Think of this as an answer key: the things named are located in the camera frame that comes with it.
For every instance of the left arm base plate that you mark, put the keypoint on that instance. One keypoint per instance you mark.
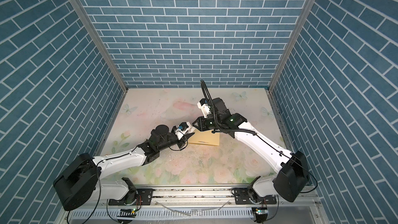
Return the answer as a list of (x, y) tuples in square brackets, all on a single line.
[(141, 197)]

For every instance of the left corner aluminium post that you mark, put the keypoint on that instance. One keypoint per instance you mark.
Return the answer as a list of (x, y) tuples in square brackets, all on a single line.
[(88, 25)]

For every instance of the right corner aluminium post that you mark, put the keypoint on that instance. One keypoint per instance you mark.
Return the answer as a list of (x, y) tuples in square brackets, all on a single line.
[(292, 40)]

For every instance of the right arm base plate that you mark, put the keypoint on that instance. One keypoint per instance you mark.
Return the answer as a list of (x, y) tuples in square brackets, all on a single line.
[(246, 196)]

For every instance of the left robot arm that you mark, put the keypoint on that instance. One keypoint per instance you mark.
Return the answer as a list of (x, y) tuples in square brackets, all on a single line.
[(80, 182)]

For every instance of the corner aluminium post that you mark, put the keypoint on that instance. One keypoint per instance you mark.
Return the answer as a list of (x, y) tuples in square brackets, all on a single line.
[(292, 40), (88, 25)]

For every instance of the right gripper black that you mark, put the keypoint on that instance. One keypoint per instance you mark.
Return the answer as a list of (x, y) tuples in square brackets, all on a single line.
[(202, 123)]

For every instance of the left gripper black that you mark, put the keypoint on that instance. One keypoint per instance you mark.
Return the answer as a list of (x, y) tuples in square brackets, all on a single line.
[(184, 140)]

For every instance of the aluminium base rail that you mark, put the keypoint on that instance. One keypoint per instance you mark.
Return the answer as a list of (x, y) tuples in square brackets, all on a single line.
[(192, 196)]

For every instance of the yellow envelope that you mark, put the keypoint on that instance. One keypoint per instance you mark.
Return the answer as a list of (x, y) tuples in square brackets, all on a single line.
[(205, 138)]

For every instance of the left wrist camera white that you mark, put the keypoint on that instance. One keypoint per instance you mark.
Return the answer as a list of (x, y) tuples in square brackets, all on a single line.
[(184, 127)]

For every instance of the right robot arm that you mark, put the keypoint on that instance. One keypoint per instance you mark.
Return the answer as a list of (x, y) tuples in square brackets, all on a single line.
[(291, 169)]

